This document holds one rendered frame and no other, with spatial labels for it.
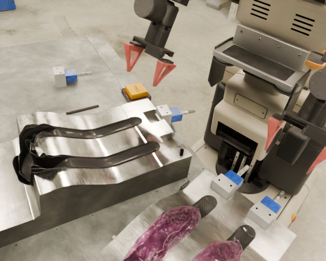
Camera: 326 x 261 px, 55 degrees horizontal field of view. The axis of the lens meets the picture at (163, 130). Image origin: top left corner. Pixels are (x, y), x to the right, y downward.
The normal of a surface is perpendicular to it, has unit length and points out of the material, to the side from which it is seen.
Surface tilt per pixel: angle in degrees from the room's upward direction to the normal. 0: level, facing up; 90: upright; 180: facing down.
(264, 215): 0
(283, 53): 90
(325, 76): 63
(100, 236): 0
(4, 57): 0
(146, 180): 90
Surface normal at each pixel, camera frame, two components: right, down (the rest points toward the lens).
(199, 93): 0.09, -0.73
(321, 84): -0.53, 0.09
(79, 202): 0.47, 0.63
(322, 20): -0.64, 0.57
